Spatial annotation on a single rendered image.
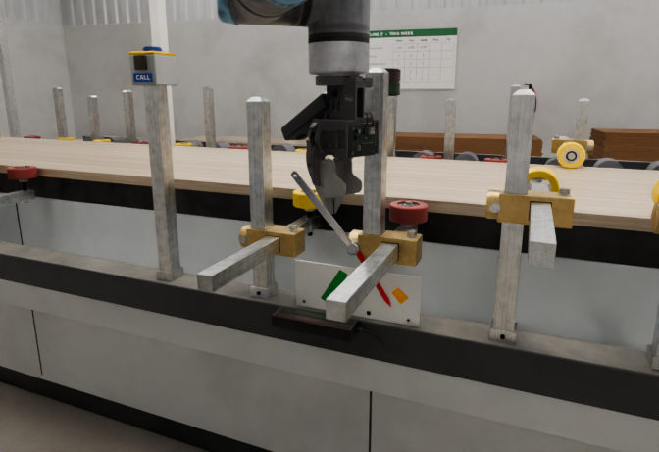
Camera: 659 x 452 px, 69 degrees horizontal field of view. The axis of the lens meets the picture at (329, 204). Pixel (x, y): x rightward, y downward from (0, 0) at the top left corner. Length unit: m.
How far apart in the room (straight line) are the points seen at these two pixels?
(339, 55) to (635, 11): 7.76
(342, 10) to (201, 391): 1.25
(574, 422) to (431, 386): 0.26
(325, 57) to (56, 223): 1.29
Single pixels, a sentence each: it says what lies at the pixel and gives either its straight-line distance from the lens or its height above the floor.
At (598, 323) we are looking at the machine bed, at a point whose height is 0.67.
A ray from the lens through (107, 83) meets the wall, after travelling 10.61.
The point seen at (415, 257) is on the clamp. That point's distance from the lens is 0.91.
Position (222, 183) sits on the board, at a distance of 1.32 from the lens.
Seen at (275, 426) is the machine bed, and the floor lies 0.19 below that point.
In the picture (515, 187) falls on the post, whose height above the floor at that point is 0.98.
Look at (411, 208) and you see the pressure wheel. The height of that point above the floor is 0.91.
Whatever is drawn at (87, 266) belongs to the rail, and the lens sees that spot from 1.40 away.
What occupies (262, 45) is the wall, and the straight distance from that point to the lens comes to 8.85.
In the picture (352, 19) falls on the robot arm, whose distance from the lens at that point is 0.71.
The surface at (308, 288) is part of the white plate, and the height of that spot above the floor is 0.74.
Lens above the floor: 1.14
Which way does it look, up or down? 13 degrees down
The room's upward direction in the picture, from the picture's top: straight up
